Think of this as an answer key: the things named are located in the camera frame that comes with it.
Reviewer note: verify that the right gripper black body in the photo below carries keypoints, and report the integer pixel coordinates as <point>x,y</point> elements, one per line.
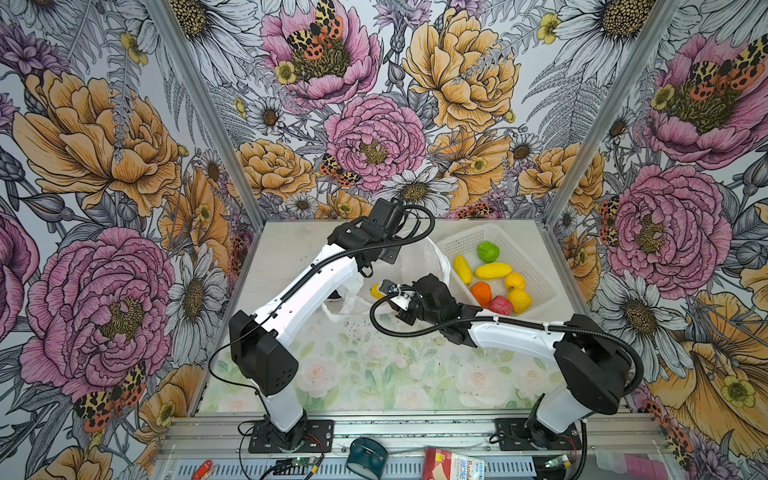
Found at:
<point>416,310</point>

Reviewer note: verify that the red white cardboard box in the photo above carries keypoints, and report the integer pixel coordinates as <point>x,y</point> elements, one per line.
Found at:
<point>440,464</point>

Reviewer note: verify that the green circuit board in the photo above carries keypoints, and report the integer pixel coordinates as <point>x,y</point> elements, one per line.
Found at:
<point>296,463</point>

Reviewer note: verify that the yellow toy fruit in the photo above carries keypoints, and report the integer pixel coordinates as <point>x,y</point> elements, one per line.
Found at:
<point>520,300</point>

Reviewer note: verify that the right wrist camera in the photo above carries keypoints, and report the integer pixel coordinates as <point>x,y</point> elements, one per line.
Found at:
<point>396,294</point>

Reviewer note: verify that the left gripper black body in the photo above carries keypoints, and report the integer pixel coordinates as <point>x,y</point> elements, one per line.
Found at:
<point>389,254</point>

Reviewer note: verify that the pink white packet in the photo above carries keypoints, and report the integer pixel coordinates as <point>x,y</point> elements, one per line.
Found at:
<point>635,466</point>

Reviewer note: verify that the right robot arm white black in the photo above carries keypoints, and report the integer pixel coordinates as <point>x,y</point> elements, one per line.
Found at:
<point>594,365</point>

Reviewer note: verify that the green toy fruit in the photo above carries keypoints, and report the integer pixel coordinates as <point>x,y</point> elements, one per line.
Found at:
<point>488,252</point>

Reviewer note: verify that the yellow toy pepper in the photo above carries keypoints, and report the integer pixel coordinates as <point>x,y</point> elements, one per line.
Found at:
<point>515,281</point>

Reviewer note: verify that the orange toy fruit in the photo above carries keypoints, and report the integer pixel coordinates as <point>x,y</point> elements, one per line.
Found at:
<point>482,293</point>

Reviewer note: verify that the aluminium corner post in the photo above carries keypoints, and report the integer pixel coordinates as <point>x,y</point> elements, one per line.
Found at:
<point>659,20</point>
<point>185,62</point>

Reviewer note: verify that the aluminium corner post left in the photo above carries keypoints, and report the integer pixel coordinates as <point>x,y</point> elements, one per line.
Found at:
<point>185,62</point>

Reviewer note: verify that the white perforated plastic basket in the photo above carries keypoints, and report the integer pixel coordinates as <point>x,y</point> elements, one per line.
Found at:
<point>542,289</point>

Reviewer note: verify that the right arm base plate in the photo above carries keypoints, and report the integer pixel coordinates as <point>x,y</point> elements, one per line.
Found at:
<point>514,434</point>

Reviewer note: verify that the yellow toy banana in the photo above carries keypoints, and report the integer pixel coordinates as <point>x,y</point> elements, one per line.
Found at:
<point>494,270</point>

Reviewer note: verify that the green tape roll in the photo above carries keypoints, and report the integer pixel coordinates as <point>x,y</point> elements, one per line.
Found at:
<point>367,458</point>

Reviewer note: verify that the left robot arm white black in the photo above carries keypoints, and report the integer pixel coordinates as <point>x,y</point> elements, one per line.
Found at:
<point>260,341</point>

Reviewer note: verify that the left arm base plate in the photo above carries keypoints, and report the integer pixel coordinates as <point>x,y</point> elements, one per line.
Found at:
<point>307,436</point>

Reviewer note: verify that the aluminium corner post right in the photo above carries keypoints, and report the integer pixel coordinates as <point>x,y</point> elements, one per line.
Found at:
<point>659,20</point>

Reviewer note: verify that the red handled tool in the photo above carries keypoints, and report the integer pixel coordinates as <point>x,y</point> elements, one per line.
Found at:
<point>203,471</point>

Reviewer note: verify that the red toy fruit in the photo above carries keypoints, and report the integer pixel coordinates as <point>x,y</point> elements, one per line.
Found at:
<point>500,305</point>

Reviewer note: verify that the small orange yellow fruit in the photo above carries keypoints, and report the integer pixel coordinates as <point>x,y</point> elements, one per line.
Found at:
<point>463,270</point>

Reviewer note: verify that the aluminium front rail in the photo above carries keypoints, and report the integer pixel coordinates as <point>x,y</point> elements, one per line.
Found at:
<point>224,441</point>

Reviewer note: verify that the white plastic bag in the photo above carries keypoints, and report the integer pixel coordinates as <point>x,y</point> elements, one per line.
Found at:
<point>413,262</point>

